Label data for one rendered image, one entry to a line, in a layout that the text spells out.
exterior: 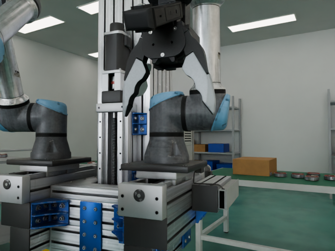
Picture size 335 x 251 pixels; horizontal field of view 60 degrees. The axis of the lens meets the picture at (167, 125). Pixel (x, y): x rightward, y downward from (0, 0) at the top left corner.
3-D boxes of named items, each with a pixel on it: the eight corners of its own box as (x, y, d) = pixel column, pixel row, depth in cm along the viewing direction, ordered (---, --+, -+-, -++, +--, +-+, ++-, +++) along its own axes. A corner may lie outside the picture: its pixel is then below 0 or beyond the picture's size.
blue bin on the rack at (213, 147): (214, 151, 686) (214, 143, 687) (229, 151, 669) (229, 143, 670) (208, 152, 649) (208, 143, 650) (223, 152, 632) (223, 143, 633)
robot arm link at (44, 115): (62, 133, 110) (62, 97, 110) (25, 133, 109) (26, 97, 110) (71, 133, 122) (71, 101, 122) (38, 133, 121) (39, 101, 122)
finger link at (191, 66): (235, 104, 45) (202, 60, 47) (228, 100, 40) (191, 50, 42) (219, 116, 46) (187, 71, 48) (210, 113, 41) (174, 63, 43)
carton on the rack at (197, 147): (195, 150, 711) (195, 144, 712) (211, 151, 690) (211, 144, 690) (188, 151, 677) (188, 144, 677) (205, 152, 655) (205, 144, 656)
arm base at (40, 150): (50, 156, 125) (51, 133, 125) (79, 157, 119) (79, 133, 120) (21, 159, 111) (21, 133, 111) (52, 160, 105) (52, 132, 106)
